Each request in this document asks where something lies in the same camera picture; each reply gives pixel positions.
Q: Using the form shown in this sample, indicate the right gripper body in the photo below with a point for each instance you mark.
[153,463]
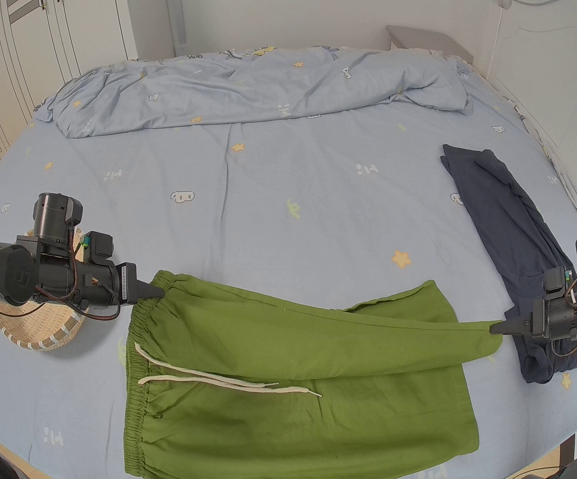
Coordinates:
[560,320]

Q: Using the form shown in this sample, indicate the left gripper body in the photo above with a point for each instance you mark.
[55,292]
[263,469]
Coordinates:
[101,287]

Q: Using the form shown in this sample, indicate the green shorts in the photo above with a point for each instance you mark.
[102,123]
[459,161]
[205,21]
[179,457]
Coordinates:
[293,417]

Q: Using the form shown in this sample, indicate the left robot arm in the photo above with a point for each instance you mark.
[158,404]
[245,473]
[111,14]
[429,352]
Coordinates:
[56,217]

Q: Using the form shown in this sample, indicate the round woven basket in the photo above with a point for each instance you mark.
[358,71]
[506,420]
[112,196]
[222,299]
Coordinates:
[34,335]

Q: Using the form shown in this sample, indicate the dark blue garment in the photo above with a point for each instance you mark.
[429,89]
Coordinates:
[498,207]

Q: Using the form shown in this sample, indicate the bed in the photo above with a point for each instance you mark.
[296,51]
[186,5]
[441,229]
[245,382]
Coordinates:
[293,167]

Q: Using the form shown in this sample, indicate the pale blue quilt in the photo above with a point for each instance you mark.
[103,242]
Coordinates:
[218,93]

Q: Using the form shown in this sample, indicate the white wardrobe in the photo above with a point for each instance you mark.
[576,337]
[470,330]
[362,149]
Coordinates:
[19,68]

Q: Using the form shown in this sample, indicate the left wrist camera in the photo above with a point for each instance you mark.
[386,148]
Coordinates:
[100,247]

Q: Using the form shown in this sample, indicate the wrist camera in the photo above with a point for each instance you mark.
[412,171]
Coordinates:
[100,247]
[553,280]

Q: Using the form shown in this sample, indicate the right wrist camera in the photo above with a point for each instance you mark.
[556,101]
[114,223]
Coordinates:
[553,280]

